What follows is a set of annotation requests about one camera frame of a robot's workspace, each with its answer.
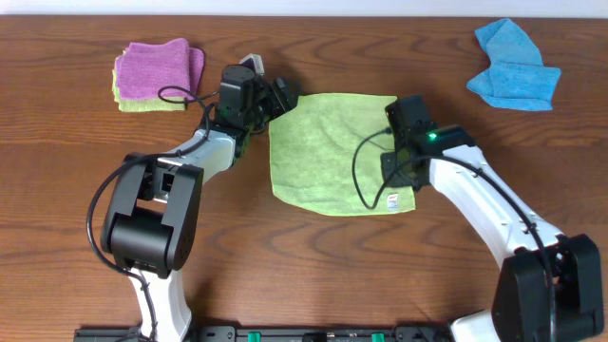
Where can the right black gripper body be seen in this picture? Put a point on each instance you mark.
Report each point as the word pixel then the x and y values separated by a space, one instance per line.
pixel 389 162

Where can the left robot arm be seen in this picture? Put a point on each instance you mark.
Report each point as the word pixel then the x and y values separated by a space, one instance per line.
pixel 151 220

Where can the green folded cloth under purple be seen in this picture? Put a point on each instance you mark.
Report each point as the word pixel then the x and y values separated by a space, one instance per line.
pixel 138 106

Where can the blue crumpled cloth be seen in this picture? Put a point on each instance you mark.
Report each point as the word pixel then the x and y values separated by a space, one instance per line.
pixel 516 79

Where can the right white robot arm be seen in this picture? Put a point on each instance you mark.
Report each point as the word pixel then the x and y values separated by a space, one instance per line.
pixel 550 285

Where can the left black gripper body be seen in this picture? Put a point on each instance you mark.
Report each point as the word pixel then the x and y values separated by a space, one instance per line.
pixel 269 106

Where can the light green microfiber cloth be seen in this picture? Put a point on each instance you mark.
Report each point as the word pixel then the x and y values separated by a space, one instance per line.
pixel 325 156

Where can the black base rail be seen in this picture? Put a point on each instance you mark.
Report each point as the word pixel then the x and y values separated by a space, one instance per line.
pixel 403 333

